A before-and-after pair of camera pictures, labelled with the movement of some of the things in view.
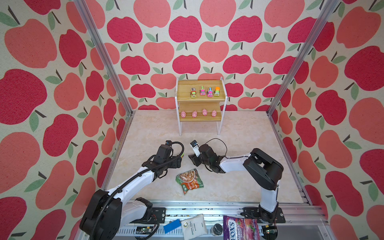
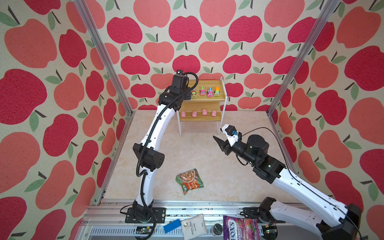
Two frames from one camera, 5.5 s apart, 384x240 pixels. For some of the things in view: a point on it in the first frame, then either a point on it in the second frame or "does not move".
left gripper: (176, 161) → (188, 93)
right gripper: (192, 158) → (223, 146)
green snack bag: (189, 180) does not move
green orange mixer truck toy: (217, 91) does not move
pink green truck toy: (202, 90) does not move
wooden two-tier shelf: (200, 100) does not move
